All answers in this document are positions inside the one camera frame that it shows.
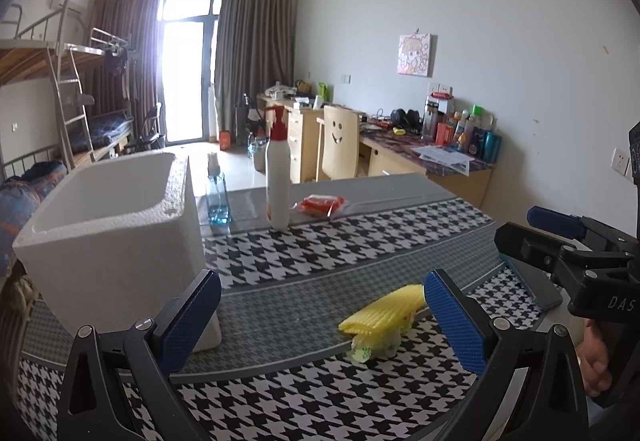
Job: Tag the black folding chair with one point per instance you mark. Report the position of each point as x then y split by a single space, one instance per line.
147 136

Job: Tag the houndstooth table cloth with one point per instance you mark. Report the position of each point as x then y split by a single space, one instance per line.
320 251

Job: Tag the brown curtain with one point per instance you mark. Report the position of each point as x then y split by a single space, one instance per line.
255 51
135 51

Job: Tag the red packet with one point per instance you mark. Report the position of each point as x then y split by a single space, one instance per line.
320 205

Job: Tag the metal bed ladder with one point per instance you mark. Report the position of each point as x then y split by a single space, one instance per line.
70 106

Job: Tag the blue spray bottle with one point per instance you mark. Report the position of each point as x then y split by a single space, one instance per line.
218 201

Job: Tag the grey flat case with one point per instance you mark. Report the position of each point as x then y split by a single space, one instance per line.
535 283

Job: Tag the cartoon wall picture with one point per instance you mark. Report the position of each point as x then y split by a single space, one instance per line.
414 55

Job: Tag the wooden chair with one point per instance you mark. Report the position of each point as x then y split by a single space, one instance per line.
340 141

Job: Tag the metal bunk bed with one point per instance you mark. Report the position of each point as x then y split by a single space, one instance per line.
25 61
100 46

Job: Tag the yellow ribbed sponge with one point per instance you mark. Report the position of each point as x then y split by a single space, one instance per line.
380 311

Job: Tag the green bag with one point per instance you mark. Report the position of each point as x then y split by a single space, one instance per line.
323 90

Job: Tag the person's right hand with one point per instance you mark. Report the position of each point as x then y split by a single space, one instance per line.
594 356

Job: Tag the blue patterned quilt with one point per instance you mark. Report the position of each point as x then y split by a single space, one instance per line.
25 196

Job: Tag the grey bucket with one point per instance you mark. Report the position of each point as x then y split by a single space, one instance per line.
260 158

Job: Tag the glass balcony door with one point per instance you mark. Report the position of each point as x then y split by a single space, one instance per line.
190 71

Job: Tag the white pump bottle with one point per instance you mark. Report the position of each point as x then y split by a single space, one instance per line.
277 181

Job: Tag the purple hanging clothes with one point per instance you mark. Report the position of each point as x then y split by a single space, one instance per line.
115 62

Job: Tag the white foam box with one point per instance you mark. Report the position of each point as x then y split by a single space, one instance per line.
100 241

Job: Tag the row of toiletry bottles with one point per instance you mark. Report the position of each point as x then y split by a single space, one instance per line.
465 131

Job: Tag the white papers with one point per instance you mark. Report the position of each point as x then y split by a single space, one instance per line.
442 157

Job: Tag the wooden desk with patterned top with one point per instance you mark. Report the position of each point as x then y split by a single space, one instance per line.
400 161

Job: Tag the black headphones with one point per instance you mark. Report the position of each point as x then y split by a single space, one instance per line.
406 118

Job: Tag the orange bag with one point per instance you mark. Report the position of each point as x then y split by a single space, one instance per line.
225 141

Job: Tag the double wall socket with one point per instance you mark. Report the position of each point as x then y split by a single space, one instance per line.
442 89

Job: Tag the large white wall socket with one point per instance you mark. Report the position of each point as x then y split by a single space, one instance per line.
621 162

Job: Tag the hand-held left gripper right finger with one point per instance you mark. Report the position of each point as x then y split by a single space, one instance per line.
457 321

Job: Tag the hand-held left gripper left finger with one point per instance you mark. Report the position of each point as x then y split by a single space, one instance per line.
192 321

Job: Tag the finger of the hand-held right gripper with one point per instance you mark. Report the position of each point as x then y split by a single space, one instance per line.
550 218
525 243

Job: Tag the dark blue bedding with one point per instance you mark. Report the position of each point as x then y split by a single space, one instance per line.
107 131

